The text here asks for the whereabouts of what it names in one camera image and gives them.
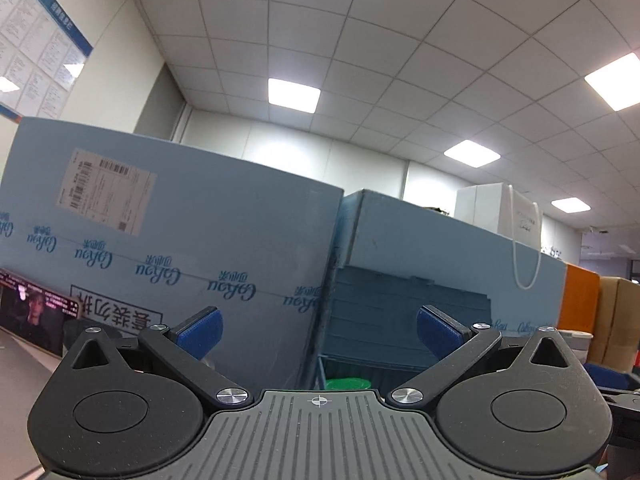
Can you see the brown cardboard box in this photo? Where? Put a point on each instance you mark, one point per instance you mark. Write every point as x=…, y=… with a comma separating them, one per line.
x=616, y=331

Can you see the grey white tumbler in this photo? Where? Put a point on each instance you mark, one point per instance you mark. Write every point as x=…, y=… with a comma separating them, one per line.
x=579, y=342

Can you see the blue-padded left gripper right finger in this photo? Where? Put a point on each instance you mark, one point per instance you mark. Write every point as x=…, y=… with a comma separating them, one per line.
x=461, y=351

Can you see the green-capped bottle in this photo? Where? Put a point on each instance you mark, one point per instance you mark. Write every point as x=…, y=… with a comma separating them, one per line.
x=347, y=384

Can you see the light blue carton right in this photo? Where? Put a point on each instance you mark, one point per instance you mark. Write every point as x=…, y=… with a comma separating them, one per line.
x=378, y=233

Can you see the dark blue plastic storage box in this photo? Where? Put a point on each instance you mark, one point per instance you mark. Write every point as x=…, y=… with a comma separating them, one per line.
x=368, y=327

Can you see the wall notice poster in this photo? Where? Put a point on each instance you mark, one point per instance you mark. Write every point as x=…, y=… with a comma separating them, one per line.
x=43, y=53

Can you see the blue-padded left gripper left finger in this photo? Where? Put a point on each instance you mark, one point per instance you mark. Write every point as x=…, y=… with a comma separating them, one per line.
x=181, y=350

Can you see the dark picture photo card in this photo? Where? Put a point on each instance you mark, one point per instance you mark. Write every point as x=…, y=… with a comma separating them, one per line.
x=35, y=314

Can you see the large light blue carton left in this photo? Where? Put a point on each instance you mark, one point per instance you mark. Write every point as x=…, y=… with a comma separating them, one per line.
x=143, y=231

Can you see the orange box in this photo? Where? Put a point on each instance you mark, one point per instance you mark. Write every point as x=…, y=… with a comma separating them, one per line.
x=580, y=299

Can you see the white paper shopping bag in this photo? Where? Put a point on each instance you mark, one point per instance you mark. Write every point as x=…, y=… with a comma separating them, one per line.
x=501, y=209

